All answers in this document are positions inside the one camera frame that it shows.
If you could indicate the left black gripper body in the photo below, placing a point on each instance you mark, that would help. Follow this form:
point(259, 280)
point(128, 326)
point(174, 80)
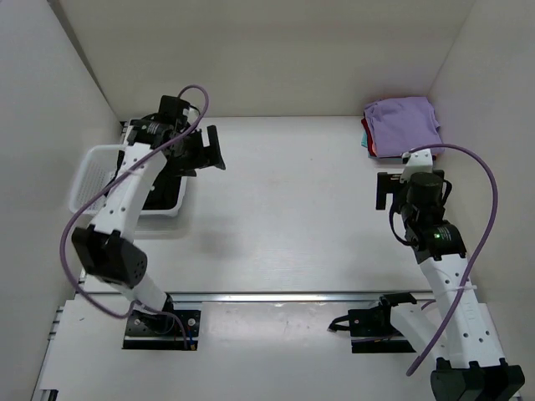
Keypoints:
point(191, 151)

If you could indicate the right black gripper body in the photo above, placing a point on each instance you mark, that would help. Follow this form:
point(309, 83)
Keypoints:
point(406, 210)

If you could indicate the black t shirt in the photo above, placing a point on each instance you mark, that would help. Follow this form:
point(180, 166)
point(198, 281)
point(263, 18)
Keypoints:
point(165, 193)

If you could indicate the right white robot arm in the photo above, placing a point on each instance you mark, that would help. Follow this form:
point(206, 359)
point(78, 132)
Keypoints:
point(469, 363)

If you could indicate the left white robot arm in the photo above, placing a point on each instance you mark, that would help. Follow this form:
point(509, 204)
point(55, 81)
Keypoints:
point(106, 247)

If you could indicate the red folded t shirt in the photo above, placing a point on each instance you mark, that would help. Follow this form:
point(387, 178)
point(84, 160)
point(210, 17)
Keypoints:
point(367, 130)

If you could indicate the teal folded t shirt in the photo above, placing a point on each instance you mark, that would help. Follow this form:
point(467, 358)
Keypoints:
point(364, 141)

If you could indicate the purple folded t shirt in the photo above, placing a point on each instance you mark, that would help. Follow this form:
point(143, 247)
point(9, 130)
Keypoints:
point(397, 125)

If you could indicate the white plastic basket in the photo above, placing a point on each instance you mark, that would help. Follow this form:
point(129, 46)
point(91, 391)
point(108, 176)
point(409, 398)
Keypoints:
point(97, 170)

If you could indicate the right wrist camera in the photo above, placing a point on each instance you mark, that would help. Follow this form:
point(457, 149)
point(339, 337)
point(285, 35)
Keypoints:
point(420, 161)

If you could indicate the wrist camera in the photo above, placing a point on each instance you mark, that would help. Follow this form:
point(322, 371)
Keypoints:
point(420, 161)
point(173, 107)

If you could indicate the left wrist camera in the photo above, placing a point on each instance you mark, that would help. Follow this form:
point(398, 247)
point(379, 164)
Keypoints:
point(173, 107)

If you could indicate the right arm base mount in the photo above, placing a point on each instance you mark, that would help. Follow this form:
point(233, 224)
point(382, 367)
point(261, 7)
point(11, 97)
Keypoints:
point(370, 329)

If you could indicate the aluminium rail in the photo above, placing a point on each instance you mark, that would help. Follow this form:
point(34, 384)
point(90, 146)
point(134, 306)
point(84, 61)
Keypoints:
point(275, 297)

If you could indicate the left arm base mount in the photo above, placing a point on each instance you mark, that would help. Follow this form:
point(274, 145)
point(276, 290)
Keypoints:
point(162, 333)

